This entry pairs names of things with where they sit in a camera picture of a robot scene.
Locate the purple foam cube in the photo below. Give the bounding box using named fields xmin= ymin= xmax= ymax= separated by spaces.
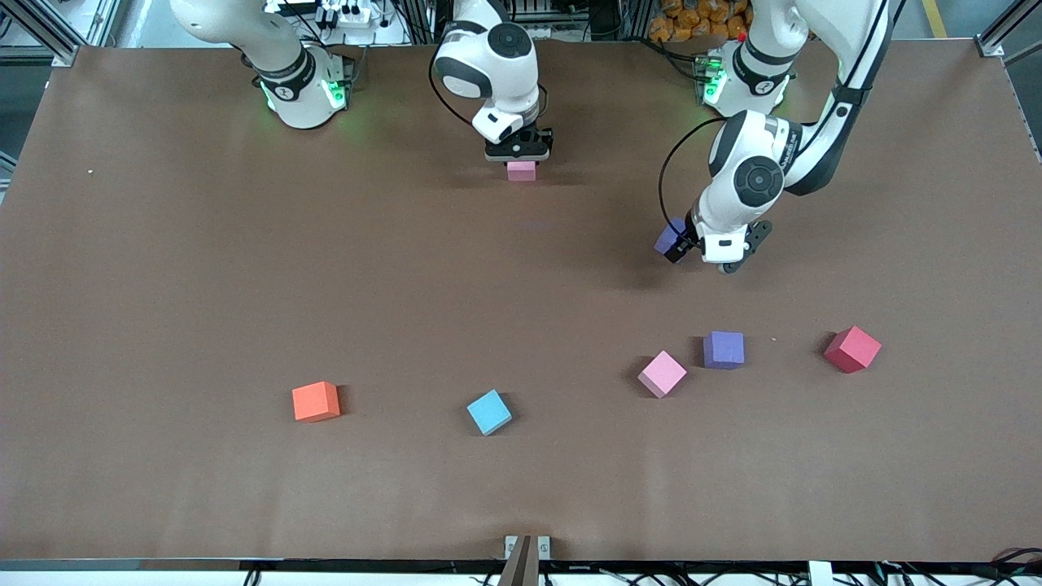
xmin=654 ymin=216 xmax=689 ymax=256
xmin=703 ymin=330 xmax=746 ymax=371

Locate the orange foam cube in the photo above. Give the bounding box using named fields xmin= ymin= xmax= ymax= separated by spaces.
xmin=291 ymin=380 xmax=342 ymax=423

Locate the red foam cube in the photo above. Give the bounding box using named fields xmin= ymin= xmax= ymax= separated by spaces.
xmin=823 ymin=325 xmax=882 ymax=375

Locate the bag of orange items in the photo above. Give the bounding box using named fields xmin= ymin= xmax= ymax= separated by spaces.
xmin=649 ymin=0 xmax=754 ymax=43

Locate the white power strip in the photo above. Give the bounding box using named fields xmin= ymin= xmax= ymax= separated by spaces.
xmin=322 ymin=0 xmax=385 ymax=28

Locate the blue foam cube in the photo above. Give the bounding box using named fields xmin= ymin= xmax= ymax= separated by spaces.
xmin=466 ymin=389 xmax=514 ymax=437

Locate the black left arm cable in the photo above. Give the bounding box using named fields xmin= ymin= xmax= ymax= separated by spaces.
xmin=659 ymin=116 xmax=729 ymax=237

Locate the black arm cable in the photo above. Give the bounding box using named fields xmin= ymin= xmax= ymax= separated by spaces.
xmin=427 ymin=49 xmax=488 ymax=129
xmin=659 ymin=116 xmax=729 ymax=237

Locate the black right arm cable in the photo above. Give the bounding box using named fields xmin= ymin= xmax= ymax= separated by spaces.
xmin=427 ymin=49 xmax=488 ymax=129

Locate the metal bracket with brown post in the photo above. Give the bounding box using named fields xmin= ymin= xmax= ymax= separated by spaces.
xmin=502 ymin=534 xmax=553 ymax=586

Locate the aluminium frame post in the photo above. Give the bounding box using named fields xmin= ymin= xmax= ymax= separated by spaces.
xmin=0 ymin=0 xmax=80 ymax=68
xmin=975 ymin=0 xmax=1042 ymax=59

